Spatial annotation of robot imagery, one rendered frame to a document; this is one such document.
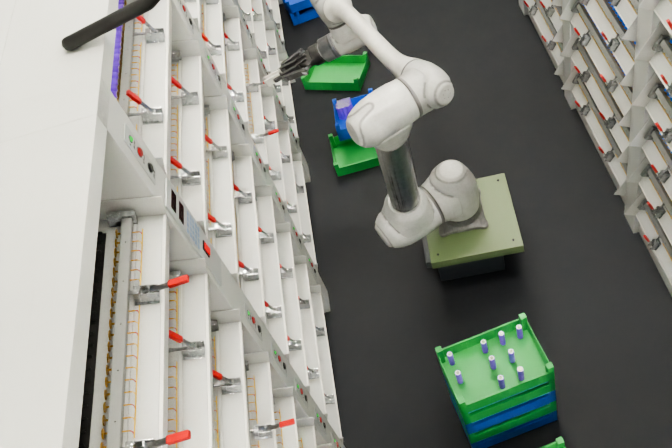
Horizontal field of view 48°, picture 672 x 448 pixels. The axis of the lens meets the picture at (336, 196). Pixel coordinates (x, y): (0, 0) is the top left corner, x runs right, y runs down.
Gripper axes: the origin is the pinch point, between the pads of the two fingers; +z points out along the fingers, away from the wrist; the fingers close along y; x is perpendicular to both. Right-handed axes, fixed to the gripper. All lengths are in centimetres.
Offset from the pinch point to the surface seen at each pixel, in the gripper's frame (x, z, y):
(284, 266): -20, 15, -67
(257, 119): -0.7, 8.7, -15.9
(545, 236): -97, -60, -43
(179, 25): 67, -10, -52
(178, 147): 59, -3, -86
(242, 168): 19, 4, -57
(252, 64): -0.8, 8.6, 14.6
